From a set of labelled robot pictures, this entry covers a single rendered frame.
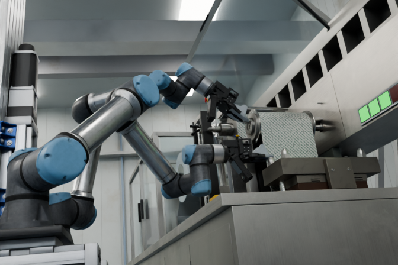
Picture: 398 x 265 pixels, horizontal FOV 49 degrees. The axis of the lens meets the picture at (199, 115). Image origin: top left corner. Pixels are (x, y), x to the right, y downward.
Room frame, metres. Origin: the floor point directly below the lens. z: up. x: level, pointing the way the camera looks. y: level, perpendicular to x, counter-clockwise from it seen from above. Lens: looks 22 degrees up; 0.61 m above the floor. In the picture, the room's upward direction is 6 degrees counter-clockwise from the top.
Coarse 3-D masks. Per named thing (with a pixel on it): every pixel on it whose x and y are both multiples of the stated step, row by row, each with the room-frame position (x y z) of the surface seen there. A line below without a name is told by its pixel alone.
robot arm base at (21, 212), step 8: (8, 200) 1.16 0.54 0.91; (16, 200) 1.15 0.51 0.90; (24, 200) 1.15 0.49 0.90; (32, 200) 1.16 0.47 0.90; (40, 200) 1.18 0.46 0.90; (48, 200) 1.21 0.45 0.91; (8, 208) 1.15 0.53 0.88; (16, 208) 1.15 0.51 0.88; (24, 208) 1.15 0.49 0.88; (32, 208) 1.16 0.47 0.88; (40, 208) 1.18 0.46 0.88; (48, 208) 1.20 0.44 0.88; (8, 216) 1.14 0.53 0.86; (16, 216) 1.14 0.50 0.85; (24, 216) 1.14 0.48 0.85; (32, 216) 1.15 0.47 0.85; (40, 216) 1.18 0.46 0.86; (48, 216) 1.19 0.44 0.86; (0, 224) 1.15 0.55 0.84; (8, 224) 1.14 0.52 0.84; (16, 224) 1.13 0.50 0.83; (24, 224) 1.14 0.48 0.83; (32, 224) 1.15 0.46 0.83; (40, 224) 1.16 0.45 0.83; (48, 224) 1.18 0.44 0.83
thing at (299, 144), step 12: (264, 132) 1.67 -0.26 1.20; (276, 132) 1.68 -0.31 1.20; (288, 132) 1.70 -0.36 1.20; (300, 132) 1.72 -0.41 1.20; (312, 132) 1.74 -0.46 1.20; (264, 144) 1.66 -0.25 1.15; (276, 144) 1.68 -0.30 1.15; (288, 144) 1.70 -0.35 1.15; (300, 144) 1.72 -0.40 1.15; (312, 144) 1.73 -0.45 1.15; (276, 156) 1.68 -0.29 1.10; (300, 156) 1.71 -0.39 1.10; (312, 156) 1.73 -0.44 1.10
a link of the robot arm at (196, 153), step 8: (192, 144) 1.55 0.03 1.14; (200, 144) 1.56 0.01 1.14; (208, 144) 1.57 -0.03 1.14; (184, 152) 1.55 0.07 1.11; (192, 152) 1.54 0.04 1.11; (200, 152) 1.54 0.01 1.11; (208, 152) 1.55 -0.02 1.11; (184, 160) 1.56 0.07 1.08; (192, 160) 1.55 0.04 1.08; (200, 160) 1.54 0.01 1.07; (208, 160) 1.57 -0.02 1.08
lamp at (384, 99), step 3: (384, 93) 1.41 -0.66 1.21; (387, 93) 1.40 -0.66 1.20; (381, 96) 1.43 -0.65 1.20; (384, 96) 1.42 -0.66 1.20; (387, 96) 1.41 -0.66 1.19; (381, 99) 1.43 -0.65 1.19; (384, 99) 1.42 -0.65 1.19; (387, 99) 1.41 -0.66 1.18; (381, 102) 1.44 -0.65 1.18; (384, 102) 1.43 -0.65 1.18; (387, 102) 1.41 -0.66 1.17; (390, 102) 1.40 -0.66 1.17; (381, 105) 1.44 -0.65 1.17; (384, 105) 1.43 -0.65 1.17; (387, 105) 1.42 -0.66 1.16; (381, 108) 1.45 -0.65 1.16
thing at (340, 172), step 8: (328, 160) 1.50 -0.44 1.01; (336, 160) 1.51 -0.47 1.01; (344, 160) 1.52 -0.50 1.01; (328, 168) 1.50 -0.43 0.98; (336, 168) 1.51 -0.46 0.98; (344, 168) 1.52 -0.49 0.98; (328, 176) 1.50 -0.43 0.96; (336, 176) 1.50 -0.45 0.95; (344, 176) 1.51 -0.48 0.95; (352, 176) 1.52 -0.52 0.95; (328, 184) 1.51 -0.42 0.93; (336, 184) 1.50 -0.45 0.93; (344, 184) 1.51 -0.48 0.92; (352, 184) 1.52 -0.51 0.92
